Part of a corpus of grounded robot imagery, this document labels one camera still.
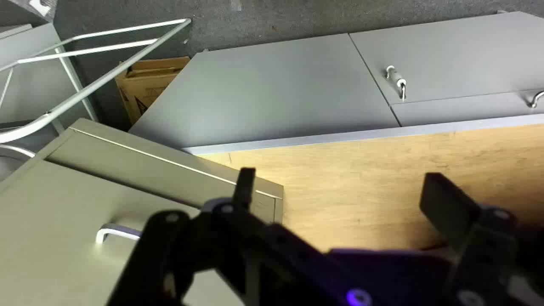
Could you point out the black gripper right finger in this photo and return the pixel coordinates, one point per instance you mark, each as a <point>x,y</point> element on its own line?
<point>452,206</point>

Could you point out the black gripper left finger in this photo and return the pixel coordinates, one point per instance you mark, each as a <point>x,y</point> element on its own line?
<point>226,238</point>

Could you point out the gray counter drawer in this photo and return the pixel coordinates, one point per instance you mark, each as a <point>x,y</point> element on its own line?
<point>464,109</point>

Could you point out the beige metal filing cabinet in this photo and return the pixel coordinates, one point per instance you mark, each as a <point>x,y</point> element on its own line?
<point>141,164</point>

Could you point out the gray counter cabinet wood top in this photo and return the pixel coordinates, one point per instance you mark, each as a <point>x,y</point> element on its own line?
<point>272,96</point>

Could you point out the tall gray cabinet door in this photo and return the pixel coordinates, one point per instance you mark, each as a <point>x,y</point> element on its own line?
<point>272,96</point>

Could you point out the short gray cabinet door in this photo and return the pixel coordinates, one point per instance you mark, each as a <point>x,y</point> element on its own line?
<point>464,57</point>

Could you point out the brown cardboard box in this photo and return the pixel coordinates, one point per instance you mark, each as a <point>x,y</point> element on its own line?
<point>145,85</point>

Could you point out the white metal tube frame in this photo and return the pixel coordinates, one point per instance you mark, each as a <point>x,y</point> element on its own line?
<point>85,91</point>

